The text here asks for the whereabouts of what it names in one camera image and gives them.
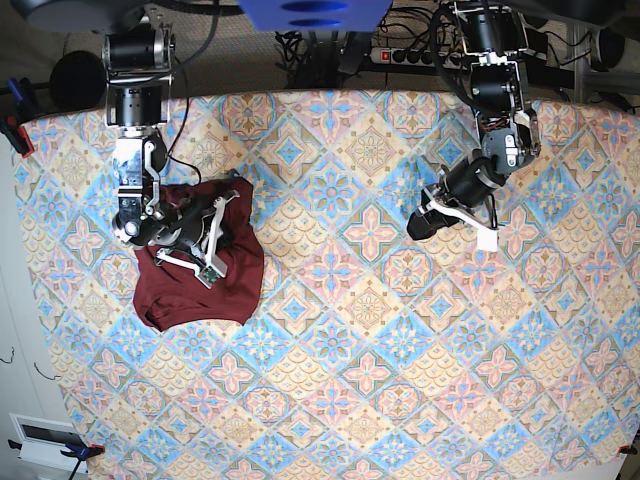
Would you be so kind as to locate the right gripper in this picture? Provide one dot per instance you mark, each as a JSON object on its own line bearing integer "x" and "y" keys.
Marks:
{"x": 192, "y": 240}

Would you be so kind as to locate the blue clamp lower left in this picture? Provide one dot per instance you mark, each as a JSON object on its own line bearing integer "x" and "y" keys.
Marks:
{"x": 75, "y": 452}

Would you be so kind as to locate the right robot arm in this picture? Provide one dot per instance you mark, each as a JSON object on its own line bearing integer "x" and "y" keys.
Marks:
{"x": 139, "y": 76}

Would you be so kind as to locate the orange black clamp upper left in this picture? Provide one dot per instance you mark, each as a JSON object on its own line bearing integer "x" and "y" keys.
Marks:
{"x": 16, "y": 135}

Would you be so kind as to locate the blue clamp upper left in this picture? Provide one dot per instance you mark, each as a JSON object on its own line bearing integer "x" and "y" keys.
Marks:
{"x": 23, "y": 94}

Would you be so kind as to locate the patterned tile tablecloth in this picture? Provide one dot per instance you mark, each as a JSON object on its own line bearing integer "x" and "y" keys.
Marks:
{"x": 370, "y": 355}

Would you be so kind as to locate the white power strip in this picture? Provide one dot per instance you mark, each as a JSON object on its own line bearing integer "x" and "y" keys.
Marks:
{"x": 400, "y": 56}

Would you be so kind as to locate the maroon long-sleeve t-shirt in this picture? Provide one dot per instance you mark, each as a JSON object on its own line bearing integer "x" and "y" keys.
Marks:
{"x": 168, "y": 295}

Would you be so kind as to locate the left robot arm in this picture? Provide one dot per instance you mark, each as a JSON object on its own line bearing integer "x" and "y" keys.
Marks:
{"x": 493, "y": 38}

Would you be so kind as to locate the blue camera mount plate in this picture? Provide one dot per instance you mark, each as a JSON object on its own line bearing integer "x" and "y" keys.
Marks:
{"x": 310, "y": 15}

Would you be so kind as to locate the white floor outlet box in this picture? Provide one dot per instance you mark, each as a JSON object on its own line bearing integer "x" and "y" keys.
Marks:
{"x": 41, "y": 441}

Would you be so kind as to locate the blue clamp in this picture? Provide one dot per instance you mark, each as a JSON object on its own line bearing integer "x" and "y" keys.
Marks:
{"x": 23, "y": 94}
{"x": 75, "y": 452}

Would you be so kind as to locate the orange clamp lower right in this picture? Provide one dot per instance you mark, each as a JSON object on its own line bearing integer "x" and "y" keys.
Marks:
{"x": 628, "y": 450}

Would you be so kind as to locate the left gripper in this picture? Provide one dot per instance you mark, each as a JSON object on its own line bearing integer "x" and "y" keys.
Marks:
{"x": 463, "y": 194}

